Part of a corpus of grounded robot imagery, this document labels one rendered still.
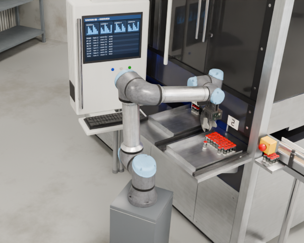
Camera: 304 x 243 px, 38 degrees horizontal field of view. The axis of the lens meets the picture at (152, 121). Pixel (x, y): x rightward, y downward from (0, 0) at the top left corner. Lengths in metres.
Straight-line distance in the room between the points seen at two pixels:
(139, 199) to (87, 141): 2.09
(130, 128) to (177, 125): 0.66
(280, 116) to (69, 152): 2.17
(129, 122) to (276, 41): 0.82
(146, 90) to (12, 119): 2.89
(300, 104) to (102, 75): 1.25
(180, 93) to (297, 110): 0.85
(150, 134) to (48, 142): 1.78
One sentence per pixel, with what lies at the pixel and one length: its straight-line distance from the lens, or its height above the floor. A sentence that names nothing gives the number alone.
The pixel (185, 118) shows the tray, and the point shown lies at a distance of 2.84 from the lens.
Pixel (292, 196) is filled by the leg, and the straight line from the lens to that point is 2.65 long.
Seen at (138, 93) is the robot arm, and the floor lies 1.39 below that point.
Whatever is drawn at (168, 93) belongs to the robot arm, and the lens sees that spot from 1.99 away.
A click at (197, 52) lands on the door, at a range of 2.70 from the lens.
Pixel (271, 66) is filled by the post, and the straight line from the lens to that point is 2.30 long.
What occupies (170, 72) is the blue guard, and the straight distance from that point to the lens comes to 2.94.
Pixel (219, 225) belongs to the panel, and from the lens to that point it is 3.00.
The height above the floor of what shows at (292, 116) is 1.08.
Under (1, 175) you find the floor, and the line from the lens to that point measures 3.88.
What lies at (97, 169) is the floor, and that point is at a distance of 3.85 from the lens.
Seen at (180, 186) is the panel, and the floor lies 0.31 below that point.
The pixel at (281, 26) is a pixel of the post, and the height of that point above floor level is 1.64.
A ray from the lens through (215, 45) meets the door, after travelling 2.58.
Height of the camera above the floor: 2.23
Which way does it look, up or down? 29 degrees down
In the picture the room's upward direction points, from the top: 3 degrees clockwise
